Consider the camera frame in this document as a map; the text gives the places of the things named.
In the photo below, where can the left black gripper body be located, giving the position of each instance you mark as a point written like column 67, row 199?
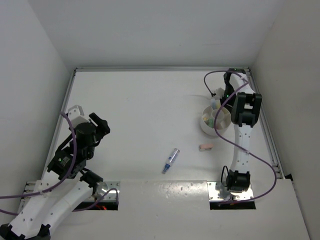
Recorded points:
column 102, row 130

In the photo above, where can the aluminium frame rail back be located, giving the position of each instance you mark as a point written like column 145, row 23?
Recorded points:
column 151, row 69

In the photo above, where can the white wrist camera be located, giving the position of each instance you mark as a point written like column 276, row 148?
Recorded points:
column 76, row 116
column 218, row 93

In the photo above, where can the blue highlighter pen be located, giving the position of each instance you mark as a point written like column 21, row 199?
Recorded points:
column 215, row 103

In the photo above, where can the aluminium frame rail left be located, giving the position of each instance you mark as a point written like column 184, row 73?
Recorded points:
column 59, row 121

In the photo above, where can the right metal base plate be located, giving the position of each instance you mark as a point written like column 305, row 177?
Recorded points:
column 219, row 193

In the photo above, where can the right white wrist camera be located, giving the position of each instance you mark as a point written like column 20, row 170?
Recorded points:
column 218, row 93

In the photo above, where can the pink eraser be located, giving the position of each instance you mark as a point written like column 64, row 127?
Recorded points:
column 205, row 147

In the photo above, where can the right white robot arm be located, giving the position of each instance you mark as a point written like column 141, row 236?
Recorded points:
column 245, row 105

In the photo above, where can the metal base plate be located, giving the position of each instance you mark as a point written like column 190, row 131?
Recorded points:
column 113, row 187
column 219, row 193

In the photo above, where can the white round divided container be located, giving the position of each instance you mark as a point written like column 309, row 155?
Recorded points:
column 221, row 121

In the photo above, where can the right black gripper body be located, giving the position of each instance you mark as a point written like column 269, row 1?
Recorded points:
column 229, row 90

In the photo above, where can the aluminium frame rail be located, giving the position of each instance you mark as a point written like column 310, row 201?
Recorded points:
column 272, row 149
column 151, row 69
column 59, row 121

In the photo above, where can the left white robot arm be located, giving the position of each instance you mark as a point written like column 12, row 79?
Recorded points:
column 66, row 183

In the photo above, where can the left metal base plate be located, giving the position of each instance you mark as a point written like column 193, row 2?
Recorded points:
column 113, row 187

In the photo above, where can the aluminium frame rail right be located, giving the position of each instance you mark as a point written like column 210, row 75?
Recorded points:
column 272, row 149

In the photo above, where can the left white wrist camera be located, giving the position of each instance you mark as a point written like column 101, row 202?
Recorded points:
column 76, row 116

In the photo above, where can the clear glue stick blue cap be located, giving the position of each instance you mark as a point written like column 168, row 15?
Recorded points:
column 170, row 160

